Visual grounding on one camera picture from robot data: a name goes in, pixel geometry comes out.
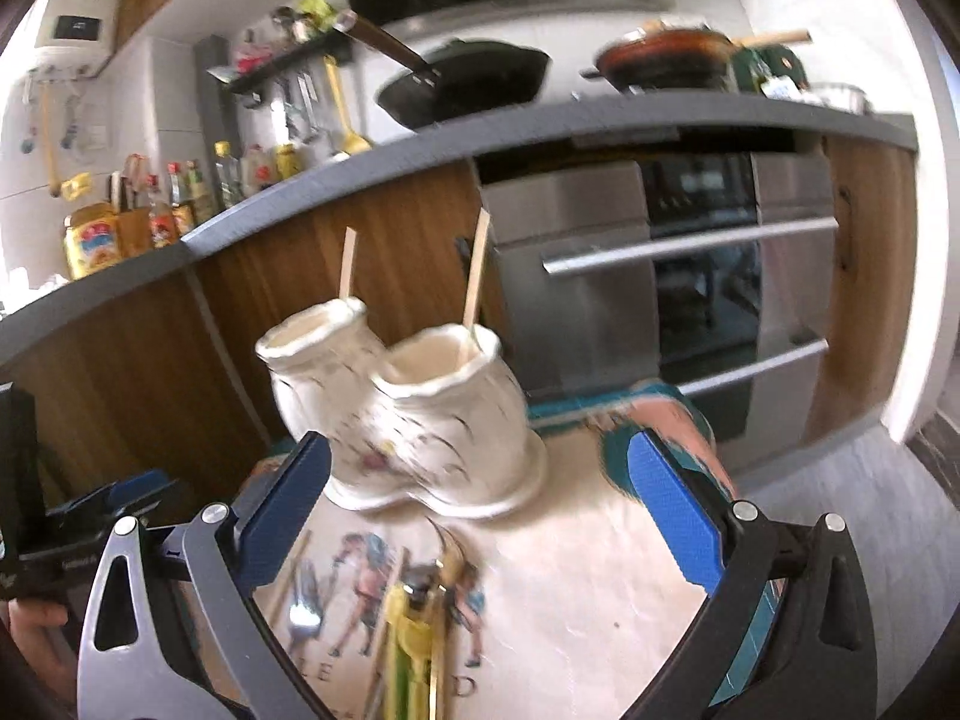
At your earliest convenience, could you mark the yellow mustard bottle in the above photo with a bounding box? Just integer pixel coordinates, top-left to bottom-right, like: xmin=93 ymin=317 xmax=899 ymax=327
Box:
xmin=275 ymin=143 xmax=302 ymax=181

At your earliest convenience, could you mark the black wok wooden handle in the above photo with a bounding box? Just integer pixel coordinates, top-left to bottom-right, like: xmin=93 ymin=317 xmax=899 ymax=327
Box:
xmin=334 ymin=10 xmax=551 ymax=130

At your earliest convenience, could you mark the wooden knife block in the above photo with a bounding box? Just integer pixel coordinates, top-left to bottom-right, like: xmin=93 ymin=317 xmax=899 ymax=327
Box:
xmin=117 ymin=208 xmax=153 ymax=259

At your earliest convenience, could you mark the silver metal fork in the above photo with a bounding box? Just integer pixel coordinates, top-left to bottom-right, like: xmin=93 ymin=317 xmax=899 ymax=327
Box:
xmin=286 ymin=557 xmax=324 ymax=655

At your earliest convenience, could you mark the clear yellow cap bottle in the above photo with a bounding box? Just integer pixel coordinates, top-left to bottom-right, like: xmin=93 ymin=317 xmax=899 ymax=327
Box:
xmin=215 ymin=140 xmax=244 ymax=208

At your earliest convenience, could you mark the red cap sauce bottle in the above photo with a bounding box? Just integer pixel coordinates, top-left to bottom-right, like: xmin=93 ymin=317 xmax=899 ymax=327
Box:
xmin=145 ymin=174 xmax=179 ymax=249

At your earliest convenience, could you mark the wooden chopstick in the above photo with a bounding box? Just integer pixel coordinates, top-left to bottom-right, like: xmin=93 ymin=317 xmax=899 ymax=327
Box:
xmin=462 ymin=208 xmax=491 ymax=332
xmin=338 ymin=227 xmax=358 ymax=301

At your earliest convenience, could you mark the grey stone countertop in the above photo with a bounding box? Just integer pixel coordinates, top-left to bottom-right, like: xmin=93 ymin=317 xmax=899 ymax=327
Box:
xmin=2 ymin=91 xmax=919 ymax=364

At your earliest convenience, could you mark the black wall spice shelf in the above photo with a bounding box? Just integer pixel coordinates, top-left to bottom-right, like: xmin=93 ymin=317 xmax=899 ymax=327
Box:
xmin=224 ymin=31 xmax=353 ymax=96

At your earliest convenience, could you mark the yellow oil bottle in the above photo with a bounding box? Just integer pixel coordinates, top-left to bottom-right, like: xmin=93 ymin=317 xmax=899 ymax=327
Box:
xmin=60 ymin=172 xmax=124 ymax=280

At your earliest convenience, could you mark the green glass bottle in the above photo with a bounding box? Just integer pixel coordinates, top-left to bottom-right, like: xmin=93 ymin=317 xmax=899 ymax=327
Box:
xmin=167 ymin=160 xmax=217 ymax=236

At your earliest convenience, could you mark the white water heater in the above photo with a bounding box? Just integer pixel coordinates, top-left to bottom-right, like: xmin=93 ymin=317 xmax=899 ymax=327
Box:
xmin=34 ymin=0 xmax=121 ymax=80

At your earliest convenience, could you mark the gold metal fork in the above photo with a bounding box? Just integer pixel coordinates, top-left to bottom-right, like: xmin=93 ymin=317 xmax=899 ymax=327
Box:
xmin=428 ymin=520 xmax=467 ymax=720

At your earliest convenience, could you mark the horse print quilted mat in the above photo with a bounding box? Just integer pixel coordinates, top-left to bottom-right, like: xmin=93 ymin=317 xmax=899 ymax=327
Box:
xmin=254 ymin=383 xmax=734 ymax=718

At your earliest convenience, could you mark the person left hand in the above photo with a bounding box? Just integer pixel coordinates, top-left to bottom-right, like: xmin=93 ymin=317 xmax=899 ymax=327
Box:
xmin=8 ymin=598 xmax=76 ymax=709

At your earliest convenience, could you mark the stainless steel oven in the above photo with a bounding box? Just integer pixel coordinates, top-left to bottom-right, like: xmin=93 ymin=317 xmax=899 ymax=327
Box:
xmin=478 ymin=148 xmax=838 ymax=468

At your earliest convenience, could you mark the white ceramic utensil holder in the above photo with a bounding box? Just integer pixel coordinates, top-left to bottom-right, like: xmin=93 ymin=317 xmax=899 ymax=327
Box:
xmin=256 ymin=298 xmax=547 ymax=520

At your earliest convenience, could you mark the yellow hanging spatula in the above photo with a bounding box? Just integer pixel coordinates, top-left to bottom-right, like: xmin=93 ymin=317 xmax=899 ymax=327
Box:
xmin=324 ymin=55 xmax=373 ymax=158

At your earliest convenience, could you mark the red brown frying pan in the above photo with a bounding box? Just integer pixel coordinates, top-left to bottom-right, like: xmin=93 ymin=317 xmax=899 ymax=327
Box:
xmin=579 ymin=26 xmax=812 ymax=91

